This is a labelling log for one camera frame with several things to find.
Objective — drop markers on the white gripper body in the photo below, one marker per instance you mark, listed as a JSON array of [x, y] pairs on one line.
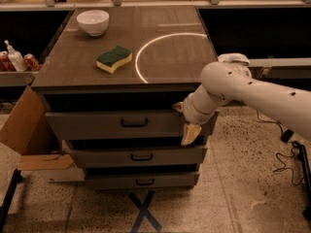
[[190, 113]]

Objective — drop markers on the grey top drawer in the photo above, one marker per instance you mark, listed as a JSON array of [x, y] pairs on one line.
[[116, 125]]

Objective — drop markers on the grey drawer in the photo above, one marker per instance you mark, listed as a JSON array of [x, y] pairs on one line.
[[116, 125], [142, 181], [138, 157]]

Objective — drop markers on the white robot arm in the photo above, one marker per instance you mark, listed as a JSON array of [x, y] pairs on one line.
[[223, 82]]

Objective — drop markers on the grey drawer cabinet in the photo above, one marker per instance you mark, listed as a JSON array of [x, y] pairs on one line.
[[169, 49]]

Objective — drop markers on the grey middle drawer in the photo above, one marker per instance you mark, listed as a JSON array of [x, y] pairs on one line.
[[138, 157]]

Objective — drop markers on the grey bottom drawer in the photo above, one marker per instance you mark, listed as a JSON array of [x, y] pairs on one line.
[[142, 181]]

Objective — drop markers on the folded white cloth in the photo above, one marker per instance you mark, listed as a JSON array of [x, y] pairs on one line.
[[234, 58]]

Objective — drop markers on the green and yellow sponge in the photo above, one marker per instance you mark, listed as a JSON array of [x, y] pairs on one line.
[[111, 60]]

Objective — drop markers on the black power adapter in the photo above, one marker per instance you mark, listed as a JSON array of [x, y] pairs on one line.
[[286, 135]]

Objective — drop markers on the white ceramic bowl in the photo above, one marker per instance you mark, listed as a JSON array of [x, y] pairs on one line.
[[93, 22]]

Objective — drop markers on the black stand leg right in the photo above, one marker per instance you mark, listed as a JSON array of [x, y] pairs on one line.
[[307, 178]]

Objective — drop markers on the black stand leg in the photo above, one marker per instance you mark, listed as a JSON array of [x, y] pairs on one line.
[[307, 178], [6, 204]]

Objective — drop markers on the brown cardboard box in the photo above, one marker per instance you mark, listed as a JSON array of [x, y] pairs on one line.
[[27, 132]]

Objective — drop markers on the white pump bottle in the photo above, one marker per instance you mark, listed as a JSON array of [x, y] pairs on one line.
[[16, 58]]

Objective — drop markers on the black stand leg left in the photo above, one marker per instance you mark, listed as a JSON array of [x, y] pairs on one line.
[[6, 204]]

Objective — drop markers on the red soda can at edge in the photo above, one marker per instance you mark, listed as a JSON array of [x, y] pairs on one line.
[[5, 62]]

